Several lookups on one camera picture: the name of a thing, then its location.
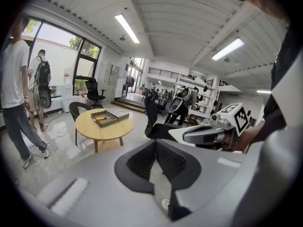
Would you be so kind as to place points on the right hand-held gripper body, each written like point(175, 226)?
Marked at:
point(233, 119)

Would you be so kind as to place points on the wooden step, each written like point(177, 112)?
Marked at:
point(129, 105)

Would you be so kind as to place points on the grey backpack shell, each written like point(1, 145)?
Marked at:
point(175, 104)
point(44, 98)

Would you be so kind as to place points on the grey box lid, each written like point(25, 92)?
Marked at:
point(118, 113)

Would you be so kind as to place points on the white water dispenser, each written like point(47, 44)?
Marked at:
point(67, 96)

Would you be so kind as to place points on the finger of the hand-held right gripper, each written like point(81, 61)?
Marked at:
point(201, 132)

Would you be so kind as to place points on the person's right forearm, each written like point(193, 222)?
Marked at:
point(251, 136)

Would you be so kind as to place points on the dark wicker chair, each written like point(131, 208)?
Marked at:
point(74, 107)

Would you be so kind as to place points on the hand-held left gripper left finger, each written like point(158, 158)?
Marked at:
point(106, 185)

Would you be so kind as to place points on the black mesh office chair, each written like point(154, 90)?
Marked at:
point(154, 117)

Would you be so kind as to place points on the black swivel office chair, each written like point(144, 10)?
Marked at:
point(93, 91)

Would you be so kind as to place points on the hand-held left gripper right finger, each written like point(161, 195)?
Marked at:
point(213, 178)

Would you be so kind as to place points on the round wooden table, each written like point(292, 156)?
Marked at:
point(106, 132)

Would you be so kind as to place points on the person's black t-shirt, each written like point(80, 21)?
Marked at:
point(271, 110)

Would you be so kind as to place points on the black-framed window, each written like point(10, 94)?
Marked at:
point(59, 55)

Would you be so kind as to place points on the grey tray box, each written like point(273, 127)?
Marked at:
point(109, 123)

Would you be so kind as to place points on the long ceiling light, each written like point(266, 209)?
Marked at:
point(127, 28)
point(227, 49)

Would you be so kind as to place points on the grey lockers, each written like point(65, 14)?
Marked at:
point(109, 79)

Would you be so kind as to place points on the black backpack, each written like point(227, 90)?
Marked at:
point(43, 72)

